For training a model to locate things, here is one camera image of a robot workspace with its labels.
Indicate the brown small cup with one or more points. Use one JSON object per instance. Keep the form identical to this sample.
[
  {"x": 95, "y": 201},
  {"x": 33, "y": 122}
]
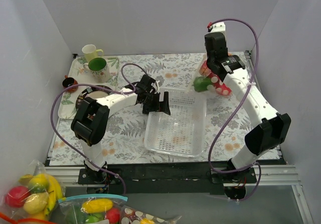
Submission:
[{"x": 70, "y": 83}]

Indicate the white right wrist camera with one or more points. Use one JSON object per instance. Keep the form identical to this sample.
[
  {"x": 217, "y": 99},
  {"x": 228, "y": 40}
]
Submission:
[{"x": 217, "y": 27}]

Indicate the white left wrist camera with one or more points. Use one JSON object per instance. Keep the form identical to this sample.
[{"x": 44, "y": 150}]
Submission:
[{"x": 155, "y": 87}]

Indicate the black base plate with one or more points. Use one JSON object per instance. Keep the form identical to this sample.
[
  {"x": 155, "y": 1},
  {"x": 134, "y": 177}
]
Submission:
[{"x": 188, "y": 177}]

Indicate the floral tray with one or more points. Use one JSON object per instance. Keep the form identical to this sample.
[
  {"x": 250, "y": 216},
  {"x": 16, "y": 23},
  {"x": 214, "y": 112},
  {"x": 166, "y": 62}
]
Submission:
[{"x": 67, "y": 107}]

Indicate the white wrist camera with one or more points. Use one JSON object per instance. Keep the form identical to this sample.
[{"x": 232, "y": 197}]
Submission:
[
  {"x": 217, "y": 27},
  {"x": 155, "y": 87}
]

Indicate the floral table mat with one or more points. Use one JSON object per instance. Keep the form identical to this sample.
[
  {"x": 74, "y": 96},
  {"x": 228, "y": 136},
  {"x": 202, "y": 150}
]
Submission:
[{"x": 125, "y": 131}]

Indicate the white plastic basket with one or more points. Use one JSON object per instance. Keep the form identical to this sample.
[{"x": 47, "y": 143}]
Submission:
[{"x": 182, "y": 133}]

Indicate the floral mug green inside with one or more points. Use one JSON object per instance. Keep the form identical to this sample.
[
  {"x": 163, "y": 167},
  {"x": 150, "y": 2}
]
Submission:
[{"x": 99, "y": 69}]

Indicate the green fake pepper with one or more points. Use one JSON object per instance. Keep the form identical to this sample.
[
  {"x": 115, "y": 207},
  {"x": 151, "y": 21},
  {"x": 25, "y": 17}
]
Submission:
[{"x": 201, "y": 83}]

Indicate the round black rimmed plate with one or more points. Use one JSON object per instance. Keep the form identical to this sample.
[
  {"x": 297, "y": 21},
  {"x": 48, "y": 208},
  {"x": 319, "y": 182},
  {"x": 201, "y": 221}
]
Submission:
[{"x": 91, "y": 92}]

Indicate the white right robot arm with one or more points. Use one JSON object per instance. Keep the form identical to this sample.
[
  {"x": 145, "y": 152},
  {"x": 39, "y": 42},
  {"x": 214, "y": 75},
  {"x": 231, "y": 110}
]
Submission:
[{"x": 269, "y": 126}]

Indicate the blue zip bag of fruit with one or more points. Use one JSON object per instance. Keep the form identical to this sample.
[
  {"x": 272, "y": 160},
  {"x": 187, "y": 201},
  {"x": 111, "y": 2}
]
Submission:
[{"x": 92, "y": 208}]

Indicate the polka dot spare bag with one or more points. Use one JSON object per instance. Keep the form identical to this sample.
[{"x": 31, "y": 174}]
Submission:
[{"x": 129, "y": 215}]

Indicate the bag of yellow fruit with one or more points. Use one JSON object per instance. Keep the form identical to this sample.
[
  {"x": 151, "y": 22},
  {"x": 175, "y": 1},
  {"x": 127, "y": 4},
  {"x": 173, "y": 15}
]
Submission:
[{"x": 33, "y": 197}]

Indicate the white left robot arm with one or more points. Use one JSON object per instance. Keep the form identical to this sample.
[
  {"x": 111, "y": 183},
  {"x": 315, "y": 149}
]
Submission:
[{"x": 90, "y": 122}]

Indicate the pale yellow mug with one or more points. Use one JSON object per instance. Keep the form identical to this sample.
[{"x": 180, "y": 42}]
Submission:
[{"x": 90, "y": 52}]

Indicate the polka dot zip bag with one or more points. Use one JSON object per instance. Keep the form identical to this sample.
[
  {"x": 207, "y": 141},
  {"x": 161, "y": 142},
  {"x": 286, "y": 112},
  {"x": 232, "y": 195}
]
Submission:
[{"x": 216, "y": 84}]

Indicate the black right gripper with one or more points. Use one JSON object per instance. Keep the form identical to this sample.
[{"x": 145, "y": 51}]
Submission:
[{"x": 210, "y": 67}]

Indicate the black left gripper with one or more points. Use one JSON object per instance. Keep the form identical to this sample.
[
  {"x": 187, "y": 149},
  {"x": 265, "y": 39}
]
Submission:
[{"x": 155, "y": 103}]

